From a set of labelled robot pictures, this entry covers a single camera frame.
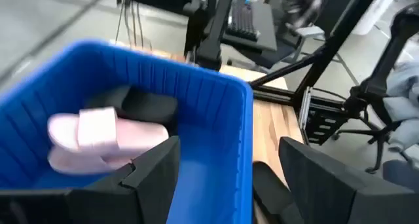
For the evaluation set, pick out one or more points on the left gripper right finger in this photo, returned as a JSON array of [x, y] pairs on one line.
[[327, 197]]

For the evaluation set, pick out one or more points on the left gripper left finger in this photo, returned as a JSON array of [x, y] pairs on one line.
[[147, 191]]

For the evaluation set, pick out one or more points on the pink slide sandal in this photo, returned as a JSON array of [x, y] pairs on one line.
[[98, 129], [72, 163]]

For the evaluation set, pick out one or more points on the black slide sandal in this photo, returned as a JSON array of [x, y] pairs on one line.
[[147, 106]]

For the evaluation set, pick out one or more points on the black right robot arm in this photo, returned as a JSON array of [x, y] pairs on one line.
[[209, 47]]

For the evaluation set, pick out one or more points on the blue plastic bin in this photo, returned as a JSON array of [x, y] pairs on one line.
[[203, 119]]

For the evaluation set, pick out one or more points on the black office chair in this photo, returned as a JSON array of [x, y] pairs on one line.
[[373, 86]]

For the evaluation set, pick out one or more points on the person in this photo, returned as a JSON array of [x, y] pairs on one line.
[[402, 96]]

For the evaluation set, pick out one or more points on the grey chair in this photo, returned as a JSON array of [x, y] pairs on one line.
[[307, 32]]

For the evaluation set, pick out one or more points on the grey keyboard desk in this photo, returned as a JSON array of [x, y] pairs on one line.
[[266, 30]]

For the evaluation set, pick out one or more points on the backlit black keyboard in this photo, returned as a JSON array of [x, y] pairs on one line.
[[242, 21]]

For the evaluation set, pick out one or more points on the black aluminium table frame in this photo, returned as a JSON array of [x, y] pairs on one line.
[[330, 47]]

